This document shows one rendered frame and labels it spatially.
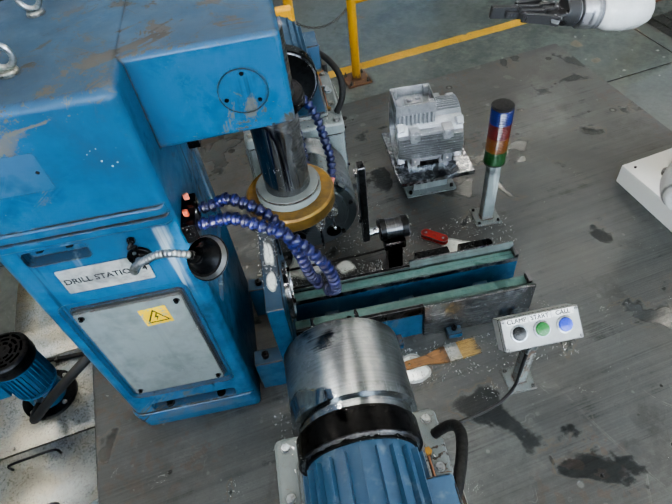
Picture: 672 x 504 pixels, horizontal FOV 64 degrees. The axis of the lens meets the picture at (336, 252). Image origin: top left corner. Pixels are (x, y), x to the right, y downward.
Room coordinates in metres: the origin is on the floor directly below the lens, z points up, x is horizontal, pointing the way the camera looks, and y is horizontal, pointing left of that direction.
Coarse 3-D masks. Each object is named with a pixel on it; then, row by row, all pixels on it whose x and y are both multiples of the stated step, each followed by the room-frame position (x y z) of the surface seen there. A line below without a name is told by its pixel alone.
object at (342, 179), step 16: (320, 144) 1.18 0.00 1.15; (320, 160) 1.11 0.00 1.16; (336, 160) 1.13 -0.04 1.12; (336, 176) 1.06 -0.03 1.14; (336, 192) 1.03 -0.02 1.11; (352, 192) 1.04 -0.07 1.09; (336, 208) 1.01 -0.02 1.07; (352, 208) 1.03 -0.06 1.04; (336, 224) 1.02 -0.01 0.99; (320, 240) 1.02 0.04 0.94
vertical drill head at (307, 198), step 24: (288, 72) 0.79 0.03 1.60; (264, 144) 0.77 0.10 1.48; (288, 144) 0.77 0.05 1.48; (264, 168) 0.78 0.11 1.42; (288, 168) 0.77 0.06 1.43; (312, 168) 0.84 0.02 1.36; (264, 192) 0.79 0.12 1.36; (288, 192) 0.76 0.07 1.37; (312, 192) 0.77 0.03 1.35; (288, 216) 0.73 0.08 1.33; (312, 216) 0.73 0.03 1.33
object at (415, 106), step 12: (420, 84) 1.40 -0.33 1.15; (396, 96) 1.39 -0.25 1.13; (408, 96) 1.39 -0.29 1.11; (420, 96) 1.38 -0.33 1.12; (432, 96) 1.34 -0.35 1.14; (396, 108) 1.30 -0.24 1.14; (408, 108) 1.30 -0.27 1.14; (420, 108) 1.30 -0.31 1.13; (432, 108) 1.30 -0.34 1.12; (396, 120) 1.31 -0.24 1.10; (408, 120) 1.30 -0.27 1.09; (420, 120) 1.30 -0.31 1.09; (432, 120) 1.30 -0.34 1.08
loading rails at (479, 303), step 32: (448, 256) 0.90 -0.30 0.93; (480, 256) 0.89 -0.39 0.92; (512, 256) 0.88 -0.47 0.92; (352, 288) 0.85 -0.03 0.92; (384, 288) 0.85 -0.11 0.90; (416, 288) 0.86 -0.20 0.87; (448, 288) 0.86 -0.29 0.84; (480, 288) 0.79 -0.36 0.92; (512, 288) 0.76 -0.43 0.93; (320, 320) 0.77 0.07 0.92; (384, 320) 0.75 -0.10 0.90; (416, 320) 0.75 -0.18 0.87; (448, 320) 0.75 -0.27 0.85; (480, 320) 0.76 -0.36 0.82
